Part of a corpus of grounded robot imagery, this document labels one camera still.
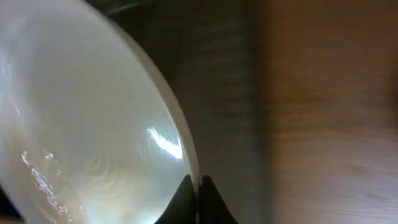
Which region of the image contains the cream white plate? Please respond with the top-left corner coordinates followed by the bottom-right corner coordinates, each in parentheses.
top-left (1, 1), bottom-right (198, 223)

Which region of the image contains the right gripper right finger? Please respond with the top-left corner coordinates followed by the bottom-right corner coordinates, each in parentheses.
top-left (199, 175), bottom-right (238, 224)

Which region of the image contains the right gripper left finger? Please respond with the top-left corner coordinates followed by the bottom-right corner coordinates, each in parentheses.
top-left (155, 175), bottom-right (196, 224)

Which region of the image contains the brown large tray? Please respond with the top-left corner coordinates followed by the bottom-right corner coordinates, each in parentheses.
top-left (90, 0), bottom-right (273, 223)

